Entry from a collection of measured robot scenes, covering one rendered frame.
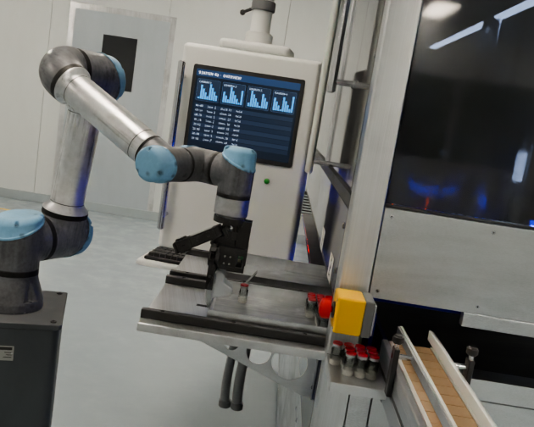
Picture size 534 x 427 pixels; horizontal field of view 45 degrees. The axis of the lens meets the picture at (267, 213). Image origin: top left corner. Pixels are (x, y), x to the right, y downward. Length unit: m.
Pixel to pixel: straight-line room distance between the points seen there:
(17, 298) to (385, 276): 0.87
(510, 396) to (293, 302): 0.56
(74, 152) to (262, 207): 0.85
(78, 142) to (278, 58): 0.89
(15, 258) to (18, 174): 5.85
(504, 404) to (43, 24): 6.50
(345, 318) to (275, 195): 1.10
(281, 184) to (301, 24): 4.72
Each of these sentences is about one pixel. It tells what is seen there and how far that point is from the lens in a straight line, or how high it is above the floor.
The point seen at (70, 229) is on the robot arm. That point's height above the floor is 0.98.
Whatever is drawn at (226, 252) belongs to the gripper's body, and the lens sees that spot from 1.39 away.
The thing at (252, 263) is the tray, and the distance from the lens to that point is 1.98.
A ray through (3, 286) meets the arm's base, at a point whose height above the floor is 0.85.
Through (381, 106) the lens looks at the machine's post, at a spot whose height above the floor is 1.40.
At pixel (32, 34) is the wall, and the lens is 7.38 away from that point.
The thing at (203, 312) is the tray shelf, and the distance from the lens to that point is 1.49.
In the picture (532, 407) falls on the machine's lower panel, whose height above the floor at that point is 0.84.
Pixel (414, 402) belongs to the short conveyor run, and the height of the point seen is 0.93.
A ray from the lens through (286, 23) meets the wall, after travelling 6.89.
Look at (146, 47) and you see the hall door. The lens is 7.01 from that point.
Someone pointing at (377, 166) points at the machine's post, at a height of 1.28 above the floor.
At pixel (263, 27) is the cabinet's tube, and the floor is 1.64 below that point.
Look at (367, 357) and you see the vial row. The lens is 1.27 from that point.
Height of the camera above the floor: 1.35
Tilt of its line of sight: 9 degrees down
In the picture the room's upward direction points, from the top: 9 degrees clockwise
